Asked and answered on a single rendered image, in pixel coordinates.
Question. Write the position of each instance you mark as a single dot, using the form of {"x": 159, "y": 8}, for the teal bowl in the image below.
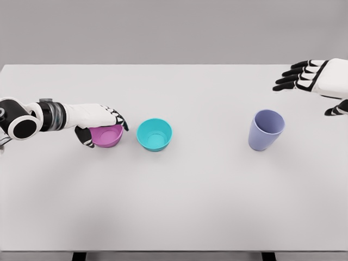
{"x": 154, "y": 134}

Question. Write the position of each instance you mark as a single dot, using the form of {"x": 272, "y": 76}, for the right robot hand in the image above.
{"x": 330, "y": 79}

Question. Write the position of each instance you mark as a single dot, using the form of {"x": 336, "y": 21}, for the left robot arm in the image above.
{"x": 40, "y": 118}

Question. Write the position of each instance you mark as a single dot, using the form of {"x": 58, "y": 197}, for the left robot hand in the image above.
{"x": 102, "y": 115}

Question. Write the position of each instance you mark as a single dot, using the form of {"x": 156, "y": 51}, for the lavender cup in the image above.
{"x": 265, "y": 130}

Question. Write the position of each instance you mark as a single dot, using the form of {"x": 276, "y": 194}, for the pink bowl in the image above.
{"x": 107, "y": 136}

